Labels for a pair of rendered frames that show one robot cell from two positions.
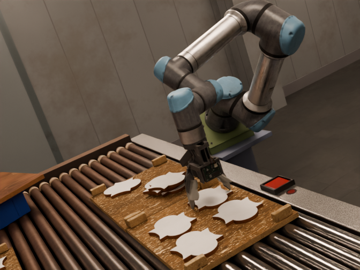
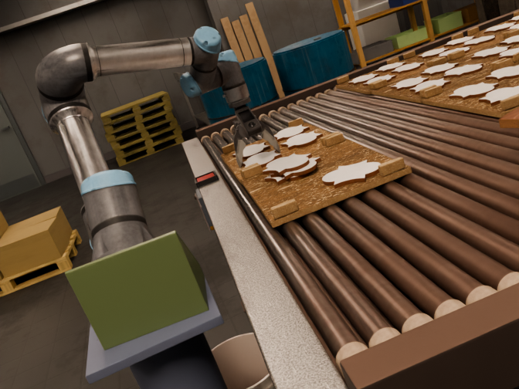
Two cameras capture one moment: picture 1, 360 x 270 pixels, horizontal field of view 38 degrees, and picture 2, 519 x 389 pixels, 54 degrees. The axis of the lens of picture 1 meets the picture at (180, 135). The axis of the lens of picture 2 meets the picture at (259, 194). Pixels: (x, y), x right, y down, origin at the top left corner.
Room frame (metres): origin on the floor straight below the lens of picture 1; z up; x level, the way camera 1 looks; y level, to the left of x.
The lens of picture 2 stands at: (3.01, 0.35, 1.36)
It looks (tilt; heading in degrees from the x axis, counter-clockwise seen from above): 18 degrees down; 195
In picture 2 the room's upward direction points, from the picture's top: 20 degrees counter-clockwise
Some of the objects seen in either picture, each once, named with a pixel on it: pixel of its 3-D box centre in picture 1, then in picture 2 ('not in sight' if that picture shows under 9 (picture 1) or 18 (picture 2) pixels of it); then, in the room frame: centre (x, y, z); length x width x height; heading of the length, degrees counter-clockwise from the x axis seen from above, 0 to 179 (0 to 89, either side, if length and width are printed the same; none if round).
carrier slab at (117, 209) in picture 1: (150, 191); (315, 176); (1.72, 0.17, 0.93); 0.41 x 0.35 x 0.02; 21
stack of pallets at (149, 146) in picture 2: not in sight; (142, 126); (-4.36, -3.05, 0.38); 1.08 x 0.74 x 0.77; 115
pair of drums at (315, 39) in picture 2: not in sight; (285, 107); (-1.67, -0.40, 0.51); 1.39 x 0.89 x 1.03; 121
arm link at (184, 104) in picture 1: (184, 109); (227, 69); (1.44, -0.04, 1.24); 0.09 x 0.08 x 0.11; 133
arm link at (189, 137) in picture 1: (193, 134); (235, 94); (1.44, -0.04, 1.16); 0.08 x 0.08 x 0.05
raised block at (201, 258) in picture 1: (195, 263); (295, 123); (1.11, 0.07, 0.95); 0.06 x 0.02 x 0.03; 112
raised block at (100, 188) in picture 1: (98, 189); (391, 167); (1.86, 0.36, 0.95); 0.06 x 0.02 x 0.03; 111
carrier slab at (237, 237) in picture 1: (205, 223); (277, 149); (1.34, 0.01, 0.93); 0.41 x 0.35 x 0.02; 22
